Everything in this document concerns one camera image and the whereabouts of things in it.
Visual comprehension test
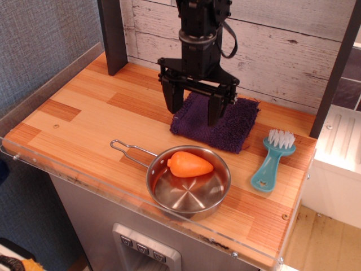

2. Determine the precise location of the dark grey post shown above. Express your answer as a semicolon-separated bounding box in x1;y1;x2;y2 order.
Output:
309;0;360;139
97;0;128;76

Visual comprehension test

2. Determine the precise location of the purple terry cloth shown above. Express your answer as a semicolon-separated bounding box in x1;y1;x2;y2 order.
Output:
170;93;259;154

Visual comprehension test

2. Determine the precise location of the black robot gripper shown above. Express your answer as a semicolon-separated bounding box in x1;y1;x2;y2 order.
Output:
157;36;239;126

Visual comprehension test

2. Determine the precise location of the clear acrylic left guard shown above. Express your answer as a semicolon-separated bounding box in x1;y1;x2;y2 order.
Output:
1;42;104;138

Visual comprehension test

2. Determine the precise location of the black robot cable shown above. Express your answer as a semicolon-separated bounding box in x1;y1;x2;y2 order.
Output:
218;19;239;59

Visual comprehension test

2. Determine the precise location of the small steel saucepan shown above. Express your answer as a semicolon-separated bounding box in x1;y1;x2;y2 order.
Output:
110;139;231;220

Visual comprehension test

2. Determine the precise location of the dark grey right post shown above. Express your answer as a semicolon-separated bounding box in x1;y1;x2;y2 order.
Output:
309;0;360;139

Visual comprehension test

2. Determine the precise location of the teal dish brush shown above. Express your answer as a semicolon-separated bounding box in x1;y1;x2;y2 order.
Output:
250;129;296;193

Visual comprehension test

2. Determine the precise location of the orange plastic carrot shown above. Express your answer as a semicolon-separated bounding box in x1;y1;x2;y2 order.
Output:
167;151;214;178

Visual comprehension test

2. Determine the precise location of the orange and black floor object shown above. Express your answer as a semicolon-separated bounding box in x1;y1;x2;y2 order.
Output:
1;255;44;271

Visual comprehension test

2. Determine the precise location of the white toy sink unit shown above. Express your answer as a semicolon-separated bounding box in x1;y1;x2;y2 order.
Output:
302;105;360;228

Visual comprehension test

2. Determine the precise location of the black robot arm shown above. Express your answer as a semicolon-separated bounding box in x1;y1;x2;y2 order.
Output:
158;1;240;126

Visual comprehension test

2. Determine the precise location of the dark grey left post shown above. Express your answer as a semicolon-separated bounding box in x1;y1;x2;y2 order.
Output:
97;0;128;76

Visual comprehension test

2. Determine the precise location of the clear acrylic front guard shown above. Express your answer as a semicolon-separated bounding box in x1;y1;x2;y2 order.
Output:
1;139;284;270

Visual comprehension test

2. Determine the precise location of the clear acrylic guard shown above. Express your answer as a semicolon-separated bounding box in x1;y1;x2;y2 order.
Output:
1;42;104;138
1;139;284;270

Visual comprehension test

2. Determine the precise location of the silver cabinet button panel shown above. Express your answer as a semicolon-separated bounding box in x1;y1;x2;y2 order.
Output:
112;223;182;270

